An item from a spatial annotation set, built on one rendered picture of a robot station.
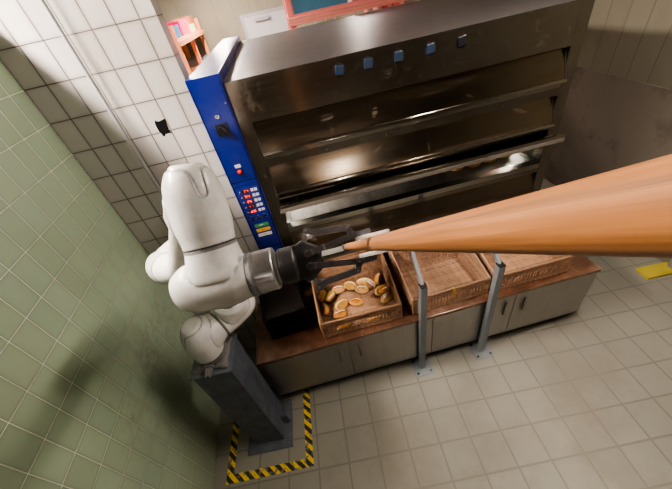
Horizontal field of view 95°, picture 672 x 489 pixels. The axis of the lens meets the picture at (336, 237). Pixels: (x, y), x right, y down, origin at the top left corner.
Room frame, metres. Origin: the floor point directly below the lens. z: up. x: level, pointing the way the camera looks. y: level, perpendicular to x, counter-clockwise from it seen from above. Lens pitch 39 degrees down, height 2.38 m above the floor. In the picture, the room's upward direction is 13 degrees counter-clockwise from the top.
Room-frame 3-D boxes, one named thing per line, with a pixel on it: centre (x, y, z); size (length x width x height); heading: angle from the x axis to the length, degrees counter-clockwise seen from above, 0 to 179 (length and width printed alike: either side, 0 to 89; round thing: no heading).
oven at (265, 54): (2.68, -0.46, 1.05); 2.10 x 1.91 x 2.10; 93
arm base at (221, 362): (0.94, 0.76, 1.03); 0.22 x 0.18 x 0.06; 0
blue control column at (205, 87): (2.61, 0.50, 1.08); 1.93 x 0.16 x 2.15; 3
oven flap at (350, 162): (1.75, -0.60, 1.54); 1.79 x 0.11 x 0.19; 93
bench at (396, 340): (1.45, -0.50, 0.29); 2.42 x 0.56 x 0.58; 93
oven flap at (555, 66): (1.75, -0.60, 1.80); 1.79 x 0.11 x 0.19; 93
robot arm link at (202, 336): (0.97, 0.75, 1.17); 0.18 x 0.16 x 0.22; 133
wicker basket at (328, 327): (1.44, -0.04, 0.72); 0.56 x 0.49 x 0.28; 92
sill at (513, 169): (1.77, -0.60, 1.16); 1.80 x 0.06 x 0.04; 93
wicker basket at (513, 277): (1.51, -1.23, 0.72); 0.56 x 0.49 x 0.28; 93
